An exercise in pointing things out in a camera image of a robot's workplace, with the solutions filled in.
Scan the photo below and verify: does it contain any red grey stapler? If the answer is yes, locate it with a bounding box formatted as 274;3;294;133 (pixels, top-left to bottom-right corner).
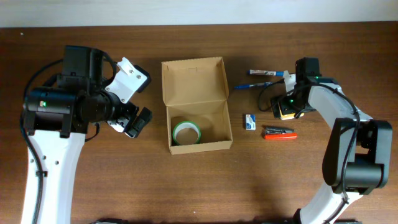
262;126;298;140

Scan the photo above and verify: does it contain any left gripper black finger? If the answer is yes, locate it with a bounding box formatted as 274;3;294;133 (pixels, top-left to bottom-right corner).
134;65;152;93
124;107;152;138

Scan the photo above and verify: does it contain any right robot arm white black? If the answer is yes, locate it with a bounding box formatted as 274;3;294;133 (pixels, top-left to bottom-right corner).
271;57;392;224

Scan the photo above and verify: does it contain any brown cardboard box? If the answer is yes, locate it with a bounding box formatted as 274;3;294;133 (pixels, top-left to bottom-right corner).
162;57;233;155

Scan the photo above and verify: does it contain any blue white staples box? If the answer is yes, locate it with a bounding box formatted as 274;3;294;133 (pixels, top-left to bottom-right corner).
245;114;256;131

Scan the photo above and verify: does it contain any yellow sticky note pad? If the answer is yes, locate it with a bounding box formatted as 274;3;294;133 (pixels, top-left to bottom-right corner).
278;102;303;120

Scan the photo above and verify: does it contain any green tape roll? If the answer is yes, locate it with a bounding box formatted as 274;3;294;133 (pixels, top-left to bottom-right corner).
172;121;201;146

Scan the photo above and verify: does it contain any blue white marker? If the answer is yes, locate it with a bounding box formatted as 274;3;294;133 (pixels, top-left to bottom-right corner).
248;70;284;77

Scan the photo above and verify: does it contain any blue ballpoint pen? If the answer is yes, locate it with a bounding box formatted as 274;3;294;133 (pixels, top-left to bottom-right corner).
234;82;272;90

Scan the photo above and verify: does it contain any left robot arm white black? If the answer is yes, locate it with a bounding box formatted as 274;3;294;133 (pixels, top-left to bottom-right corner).
20;45;152;223

